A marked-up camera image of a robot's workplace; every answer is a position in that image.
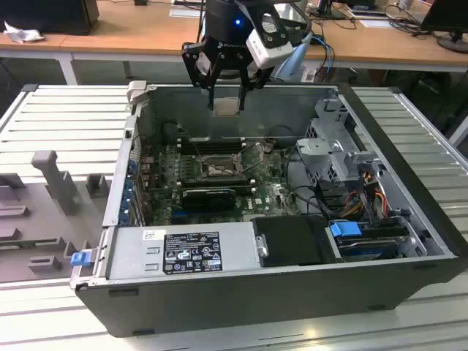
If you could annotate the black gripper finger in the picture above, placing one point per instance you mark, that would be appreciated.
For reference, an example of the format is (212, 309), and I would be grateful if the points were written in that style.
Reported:
(241, 73)
(191, 62)

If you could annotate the silver CPU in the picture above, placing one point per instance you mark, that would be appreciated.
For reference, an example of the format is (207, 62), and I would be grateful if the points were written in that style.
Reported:
(226, 106)

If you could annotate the metal locking lever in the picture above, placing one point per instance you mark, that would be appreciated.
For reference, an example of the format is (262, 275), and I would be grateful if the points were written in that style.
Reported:
(248, 148)
(197, 150)

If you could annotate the RAM slot white clip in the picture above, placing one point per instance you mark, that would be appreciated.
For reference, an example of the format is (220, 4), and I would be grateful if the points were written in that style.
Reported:
(219, 139)
(219, 146)
(219, 181)

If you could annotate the RAM slot black clip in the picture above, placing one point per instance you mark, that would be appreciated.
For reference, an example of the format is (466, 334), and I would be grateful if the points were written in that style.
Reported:
(219, 142)
(219, 178)

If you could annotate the CPU socket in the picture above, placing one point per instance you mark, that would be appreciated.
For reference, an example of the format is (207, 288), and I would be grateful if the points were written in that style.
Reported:
(215, 170)

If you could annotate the blue expansion slot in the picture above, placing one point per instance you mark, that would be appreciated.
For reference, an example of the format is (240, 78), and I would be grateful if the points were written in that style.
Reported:
(177, 213)

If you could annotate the light grey case latch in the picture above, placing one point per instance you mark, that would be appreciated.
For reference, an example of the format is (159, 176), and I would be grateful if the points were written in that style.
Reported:
(136, 91)

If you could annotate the round coin cell battery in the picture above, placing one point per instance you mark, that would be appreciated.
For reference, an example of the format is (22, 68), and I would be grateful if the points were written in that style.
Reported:
(268, 146)

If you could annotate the wooden desk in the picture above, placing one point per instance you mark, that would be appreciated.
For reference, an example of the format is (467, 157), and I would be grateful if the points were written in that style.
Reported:
(95, 43)

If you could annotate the grey metal drive cage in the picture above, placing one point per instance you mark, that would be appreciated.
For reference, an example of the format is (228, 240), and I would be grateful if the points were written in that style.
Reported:
(318, 150)

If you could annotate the blue card retention clip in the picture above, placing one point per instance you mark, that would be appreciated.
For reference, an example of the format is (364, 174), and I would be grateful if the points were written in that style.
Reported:
(128, 192)
(126, 214)
(132, 166)

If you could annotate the green motherboard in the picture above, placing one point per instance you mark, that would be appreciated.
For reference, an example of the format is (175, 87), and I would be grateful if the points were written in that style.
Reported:
(270, 194)

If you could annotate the black graphics card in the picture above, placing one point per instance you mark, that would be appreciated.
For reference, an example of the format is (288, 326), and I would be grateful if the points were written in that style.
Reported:
(208, 201)

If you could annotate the black equipment box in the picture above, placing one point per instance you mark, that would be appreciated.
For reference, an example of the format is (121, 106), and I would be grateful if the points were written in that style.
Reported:
(47, 14)

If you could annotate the crumpled white paper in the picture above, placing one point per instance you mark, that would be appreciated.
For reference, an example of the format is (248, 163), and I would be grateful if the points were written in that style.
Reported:
(22, 34)

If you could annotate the black plastic shroud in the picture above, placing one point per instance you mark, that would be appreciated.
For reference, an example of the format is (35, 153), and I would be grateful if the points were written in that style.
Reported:
(289, 237)

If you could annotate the hard disk in blue carrier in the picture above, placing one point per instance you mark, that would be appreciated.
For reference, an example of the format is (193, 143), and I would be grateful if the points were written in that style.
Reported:
(345, 230)

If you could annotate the grey power supply unit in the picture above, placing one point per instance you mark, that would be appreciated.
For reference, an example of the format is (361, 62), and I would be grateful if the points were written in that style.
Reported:
(128, 256)

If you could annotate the black monitor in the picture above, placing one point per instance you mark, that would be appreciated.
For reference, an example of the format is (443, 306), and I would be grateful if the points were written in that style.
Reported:
(442, 14)

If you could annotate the grey parts rack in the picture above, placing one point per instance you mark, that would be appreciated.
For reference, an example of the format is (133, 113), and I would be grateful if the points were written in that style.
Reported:
(36, 226)

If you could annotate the blue case latch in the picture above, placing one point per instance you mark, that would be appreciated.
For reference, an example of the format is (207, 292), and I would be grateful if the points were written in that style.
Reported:
(79, 259)

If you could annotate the black PC case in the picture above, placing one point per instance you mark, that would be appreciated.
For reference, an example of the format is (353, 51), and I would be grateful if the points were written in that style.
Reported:
(219, 303)

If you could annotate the green RAM stick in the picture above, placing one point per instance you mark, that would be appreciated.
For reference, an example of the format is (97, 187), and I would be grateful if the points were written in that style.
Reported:
(9, 245)

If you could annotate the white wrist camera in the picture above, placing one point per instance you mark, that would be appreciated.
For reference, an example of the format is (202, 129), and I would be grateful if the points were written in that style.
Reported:
(268, 40)

